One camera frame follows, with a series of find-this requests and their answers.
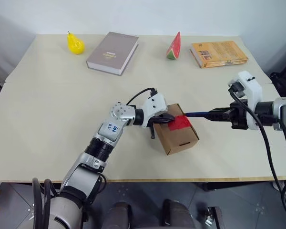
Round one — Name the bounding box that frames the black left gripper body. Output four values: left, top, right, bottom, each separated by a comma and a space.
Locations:
148, 114, 167, 140

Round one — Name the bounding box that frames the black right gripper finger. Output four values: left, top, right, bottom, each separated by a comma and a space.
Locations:
208, 107, 232, 116
205, 114, 232, 123

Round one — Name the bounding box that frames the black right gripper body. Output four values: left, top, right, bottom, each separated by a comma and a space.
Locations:
229, 100, 250, 131

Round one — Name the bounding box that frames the brown cardboard box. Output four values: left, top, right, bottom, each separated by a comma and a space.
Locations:
153, 103, 200, 156

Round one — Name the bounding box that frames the red tape patch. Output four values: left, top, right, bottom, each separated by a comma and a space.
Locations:
168, 115, 192, 132

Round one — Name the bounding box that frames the orange paperback book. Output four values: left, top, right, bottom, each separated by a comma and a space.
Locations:
189, 40, 250, 69

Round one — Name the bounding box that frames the black equipment beside table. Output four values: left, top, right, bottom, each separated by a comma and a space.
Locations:
269, 61, 286, 96

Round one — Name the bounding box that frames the watermelon slice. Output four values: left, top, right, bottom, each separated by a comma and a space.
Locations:
165, 31, 182, 61

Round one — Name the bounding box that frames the grey hardcover book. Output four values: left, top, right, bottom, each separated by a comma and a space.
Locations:
85, 31, 140, 77

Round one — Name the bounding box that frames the dark rounded shape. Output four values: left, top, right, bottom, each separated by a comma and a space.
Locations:
160, 198, 194, 229
104, 201, 134, 229

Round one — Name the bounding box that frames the metal floor clamp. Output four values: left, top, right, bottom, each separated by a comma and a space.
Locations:
204, 206, 224, 229

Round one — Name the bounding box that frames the yellow pear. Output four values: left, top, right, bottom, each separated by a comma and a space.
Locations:
66, 31, 86, 55

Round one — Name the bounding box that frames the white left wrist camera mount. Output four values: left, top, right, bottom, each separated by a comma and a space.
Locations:
140, 92, 169, 128

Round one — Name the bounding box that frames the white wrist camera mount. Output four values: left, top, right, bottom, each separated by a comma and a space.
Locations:
140, 92, 169, 128
227, 71, 263, 131

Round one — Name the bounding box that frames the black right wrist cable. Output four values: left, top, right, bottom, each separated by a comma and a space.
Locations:
228, 82, 286, 221

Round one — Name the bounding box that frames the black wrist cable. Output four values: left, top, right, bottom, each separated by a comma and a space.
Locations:
228, 82, 286, 221
125, 87, 158, 107

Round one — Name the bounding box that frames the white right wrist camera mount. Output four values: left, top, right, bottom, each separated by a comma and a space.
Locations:
227, 71, 263, 131

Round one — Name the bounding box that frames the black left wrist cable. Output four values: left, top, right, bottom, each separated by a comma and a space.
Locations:
125, 87, 158, 107

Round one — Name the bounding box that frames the thick black shoulder cable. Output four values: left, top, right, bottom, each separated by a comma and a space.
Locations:
43, 178, 61, 229
31, 177, 44, 229

